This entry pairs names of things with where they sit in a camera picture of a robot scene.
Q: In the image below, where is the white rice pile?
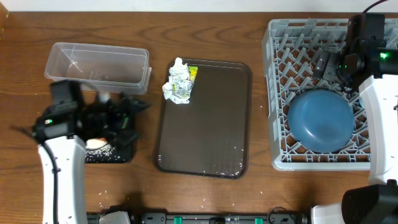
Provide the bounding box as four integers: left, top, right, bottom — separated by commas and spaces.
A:
85, 138, 121, 164

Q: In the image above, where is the dark blue plate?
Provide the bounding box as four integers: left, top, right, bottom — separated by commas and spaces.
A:
287, 89, 354, 153

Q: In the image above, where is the silver green snack wrapper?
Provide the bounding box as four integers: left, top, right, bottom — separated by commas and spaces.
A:
172, 64, 198, 103

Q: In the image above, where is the white wrapper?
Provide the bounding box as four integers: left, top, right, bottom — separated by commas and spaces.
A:
162, 57, 193, 104

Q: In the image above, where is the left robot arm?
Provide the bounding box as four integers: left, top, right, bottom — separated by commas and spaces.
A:
31, 80, 149, 223

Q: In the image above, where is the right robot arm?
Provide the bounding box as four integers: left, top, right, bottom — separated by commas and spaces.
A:
309, 12, 397, 224

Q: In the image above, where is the grey dishwasher rack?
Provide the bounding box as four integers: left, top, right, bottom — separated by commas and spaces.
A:
262, 19, 397, 171

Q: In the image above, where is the black plastic tray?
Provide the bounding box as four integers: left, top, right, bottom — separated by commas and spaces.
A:
83, 106, 137, 165

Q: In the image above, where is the clear plastic bin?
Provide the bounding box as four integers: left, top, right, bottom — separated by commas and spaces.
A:
44, 42, 152, 95

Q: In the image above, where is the dark brown serving tray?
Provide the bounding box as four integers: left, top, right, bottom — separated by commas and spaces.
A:
154, 58, 252, 179

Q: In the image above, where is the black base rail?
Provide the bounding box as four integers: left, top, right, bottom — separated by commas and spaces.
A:
87, 210, 311, 224

